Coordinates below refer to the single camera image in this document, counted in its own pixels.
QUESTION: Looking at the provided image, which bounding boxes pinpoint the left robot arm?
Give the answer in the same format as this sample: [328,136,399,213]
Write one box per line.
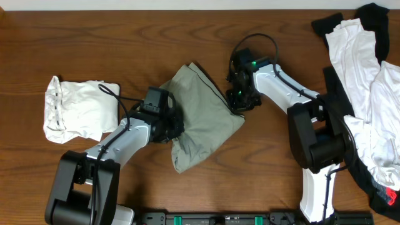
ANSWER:
[44,87,184,225]

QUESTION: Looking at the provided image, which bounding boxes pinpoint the khaki shorts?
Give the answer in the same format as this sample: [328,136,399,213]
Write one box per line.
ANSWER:
[161,62,245,174]

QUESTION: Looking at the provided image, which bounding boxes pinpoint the folded white cloth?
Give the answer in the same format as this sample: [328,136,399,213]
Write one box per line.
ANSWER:
[43,76,120,144]

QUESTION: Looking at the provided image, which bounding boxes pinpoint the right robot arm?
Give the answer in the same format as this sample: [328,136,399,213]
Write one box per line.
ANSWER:
[226,48,355,224]

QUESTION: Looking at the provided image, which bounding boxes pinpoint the white shirt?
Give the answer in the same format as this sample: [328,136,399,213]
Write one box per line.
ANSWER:
[326,19,399,191]

